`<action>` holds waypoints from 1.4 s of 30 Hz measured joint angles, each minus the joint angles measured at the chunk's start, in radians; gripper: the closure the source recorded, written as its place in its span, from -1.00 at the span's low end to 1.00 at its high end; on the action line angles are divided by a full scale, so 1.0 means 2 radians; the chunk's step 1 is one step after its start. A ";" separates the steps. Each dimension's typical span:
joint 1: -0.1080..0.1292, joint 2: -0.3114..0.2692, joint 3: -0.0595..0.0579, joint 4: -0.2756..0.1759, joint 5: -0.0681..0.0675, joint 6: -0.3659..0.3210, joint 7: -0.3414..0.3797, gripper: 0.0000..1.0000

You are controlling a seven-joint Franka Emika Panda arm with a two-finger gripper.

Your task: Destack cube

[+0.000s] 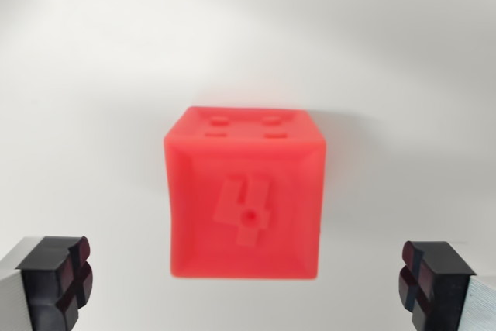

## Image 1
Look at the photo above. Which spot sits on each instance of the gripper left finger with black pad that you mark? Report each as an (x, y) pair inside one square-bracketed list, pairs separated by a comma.
[(46, 284)]

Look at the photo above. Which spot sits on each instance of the red cube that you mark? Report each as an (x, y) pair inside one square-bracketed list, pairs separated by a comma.
[(244, 199)]

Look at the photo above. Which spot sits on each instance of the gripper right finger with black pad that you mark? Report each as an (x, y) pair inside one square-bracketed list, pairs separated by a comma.
[(445, 288)]

